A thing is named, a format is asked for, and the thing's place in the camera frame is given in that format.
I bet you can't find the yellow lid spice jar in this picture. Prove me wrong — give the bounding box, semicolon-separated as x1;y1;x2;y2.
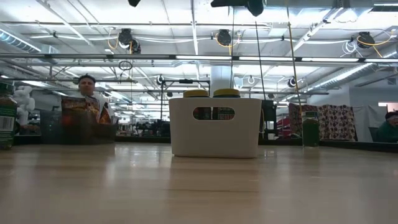
182;89;213;121
212;88;241;121

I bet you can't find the green lid spice jar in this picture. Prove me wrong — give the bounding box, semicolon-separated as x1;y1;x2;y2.
0;81;18;151
302;110;320;147

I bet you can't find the long light bar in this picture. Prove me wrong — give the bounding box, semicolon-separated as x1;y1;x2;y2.
0;53;398;63

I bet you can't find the white column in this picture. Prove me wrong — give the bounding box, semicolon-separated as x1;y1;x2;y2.
210;65;233;91

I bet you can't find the person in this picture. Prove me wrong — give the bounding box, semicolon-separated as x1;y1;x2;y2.
77;73;116;125
376;111;398;143

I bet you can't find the black computer case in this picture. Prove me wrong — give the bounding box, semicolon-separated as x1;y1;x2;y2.
261;99;278;141

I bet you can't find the dark red patterned cloth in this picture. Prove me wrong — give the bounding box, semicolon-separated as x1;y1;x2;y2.
287;102;324;140

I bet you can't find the white plastic bin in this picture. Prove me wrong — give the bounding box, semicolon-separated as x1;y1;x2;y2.
169;97;263;159

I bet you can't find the white red patterned cloth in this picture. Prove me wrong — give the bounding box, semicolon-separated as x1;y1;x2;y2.
322;104;358;142

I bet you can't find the dark grey plastic bin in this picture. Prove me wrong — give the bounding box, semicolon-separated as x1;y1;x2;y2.
39;108;118;146

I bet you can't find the white robot figure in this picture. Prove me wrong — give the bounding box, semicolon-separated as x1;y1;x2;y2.
14;85;35;125

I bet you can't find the grey cloth sheet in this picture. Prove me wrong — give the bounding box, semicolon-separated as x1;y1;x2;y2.
353;105;389;143

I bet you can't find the thin black hanging cable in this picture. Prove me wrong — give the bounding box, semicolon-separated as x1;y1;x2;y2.
229;6;236;91

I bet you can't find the black hanging cable loop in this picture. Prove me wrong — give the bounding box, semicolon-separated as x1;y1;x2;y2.
118;60;134;72

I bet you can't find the yellow hanging cable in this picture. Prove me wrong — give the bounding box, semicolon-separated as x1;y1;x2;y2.
285;0;304;113

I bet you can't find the silver ventilation duct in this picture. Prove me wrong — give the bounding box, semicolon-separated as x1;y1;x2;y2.
306;46;398;91
0;28;43;53

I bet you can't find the black aluminium table frame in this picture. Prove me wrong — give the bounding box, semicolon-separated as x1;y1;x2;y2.
15;135;398;154

